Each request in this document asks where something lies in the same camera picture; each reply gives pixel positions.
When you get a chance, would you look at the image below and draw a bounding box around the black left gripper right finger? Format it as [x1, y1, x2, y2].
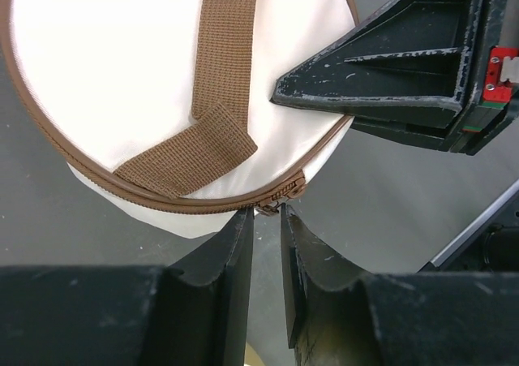
[281, 205, 365, 292]

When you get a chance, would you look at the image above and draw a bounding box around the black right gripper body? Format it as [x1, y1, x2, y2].
[445, 0, 518, 155]

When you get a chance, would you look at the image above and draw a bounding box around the cream round laundry bag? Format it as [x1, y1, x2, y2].
[1, 0, 358, 239]

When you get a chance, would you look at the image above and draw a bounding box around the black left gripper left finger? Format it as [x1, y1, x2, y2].
[167, 209, 254, 287]

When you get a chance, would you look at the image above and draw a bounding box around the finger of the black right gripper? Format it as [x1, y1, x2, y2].
[352, 115, 462, 152]
[271, 0, 480, 117]

